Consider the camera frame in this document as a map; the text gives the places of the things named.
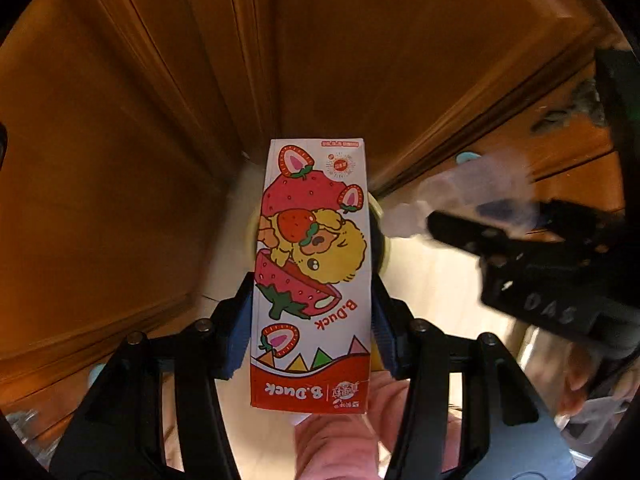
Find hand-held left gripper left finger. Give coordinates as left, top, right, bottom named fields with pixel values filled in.
left=50, top=272, right=256, bottom=480

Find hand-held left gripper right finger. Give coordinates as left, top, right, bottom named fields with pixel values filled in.
left=370, top=276, right=540, bottom=480

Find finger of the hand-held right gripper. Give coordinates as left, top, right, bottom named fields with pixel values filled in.
left=537, top=200, right=626, bottom=251
left=427, top=210, right=521, bottom=268

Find round beige trash bin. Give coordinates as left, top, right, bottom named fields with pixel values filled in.
left=247, top=195, right=394, bottom=281

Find red white strawberry carton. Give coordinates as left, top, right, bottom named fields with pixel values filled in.
left=248, top=137, right=373, bottom=415

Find person's pink trousers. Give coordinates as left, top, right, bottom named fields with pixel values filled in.
left=292, top=370, right=461, bottom=480

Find ornate metal cabinet handle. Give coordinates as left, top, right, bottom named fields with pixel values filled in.
left=2, top=407, right=41, bottom=436
left=530, top=75, right=608, bottom=136

